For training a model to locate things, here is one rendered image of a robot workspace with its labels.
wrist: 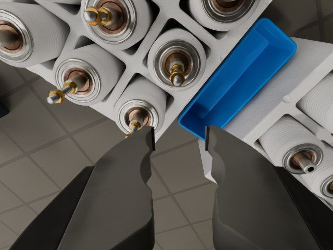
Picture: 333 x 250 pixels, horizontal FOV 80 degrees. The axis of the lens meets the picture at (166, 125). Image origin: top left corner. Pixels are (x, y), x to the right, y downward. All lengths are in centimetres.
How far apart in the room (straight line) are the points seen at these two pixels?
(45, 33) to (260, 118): 45
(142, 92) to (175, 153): 40
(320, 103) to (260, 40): 24
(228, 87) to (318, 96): 24
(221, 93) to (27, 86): 59
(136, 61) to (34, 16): 17
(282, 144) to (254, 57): 27
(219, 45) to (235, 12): 9
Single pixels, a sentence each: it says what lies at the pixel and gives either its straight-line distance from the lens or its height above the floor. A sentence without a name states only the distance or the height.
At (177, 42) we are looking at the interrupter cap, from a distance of 33.
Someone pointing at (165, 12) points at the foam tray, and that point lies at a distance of 40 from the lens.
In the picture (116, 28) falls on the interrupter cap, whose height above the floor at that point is 25.
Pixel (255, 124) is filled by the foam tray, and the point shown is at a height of 17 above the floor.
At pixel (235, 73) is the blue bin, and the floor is 0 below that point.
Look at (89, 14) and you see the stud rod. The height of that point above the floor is 34.
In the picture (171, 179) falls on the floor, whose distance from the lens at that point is 80.
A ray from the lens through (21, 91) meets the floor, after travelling 77.
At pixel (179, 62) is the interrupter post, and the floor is 28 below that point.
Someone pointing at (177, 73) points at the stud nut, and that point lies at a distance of 25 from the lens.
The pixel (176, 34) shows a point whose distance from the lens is 33.
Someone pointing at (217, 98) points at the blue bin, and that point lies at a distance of 63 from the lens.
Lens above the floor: 58
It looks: 62 degrees down
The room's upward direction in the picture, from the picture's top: 176 degrees counter-clockwise
